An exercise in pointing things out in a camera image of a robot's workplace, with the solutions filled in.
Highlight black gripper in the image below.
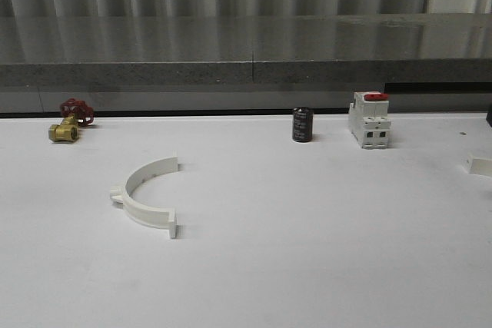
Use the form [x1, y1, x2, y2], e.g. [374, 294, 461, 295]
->
[486, 104, 492, 127]

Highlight white half-ring pipe clamp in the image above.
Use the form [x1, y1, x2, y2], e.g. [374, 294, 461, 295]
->
[465, 154, 492, 177]
[109, 155, 178, 239]

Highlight grey stone shelf ledge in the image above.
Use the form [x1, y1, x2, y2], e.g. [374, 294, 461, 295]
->
[1, 14, 491, 91]

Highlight black cylindrical capacitor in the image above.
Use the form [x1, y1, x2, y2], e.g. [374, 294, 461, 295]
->
[292, 107, 314, 143]

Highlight brass valve red handwheel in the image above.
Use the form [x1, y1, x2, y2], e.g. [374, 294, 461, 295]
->
[48, 98, 94, 142]

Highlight white circuit breaker red switch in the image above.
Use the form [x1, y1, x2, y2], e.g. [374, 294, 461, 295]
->
[348, 91, 391, 149]

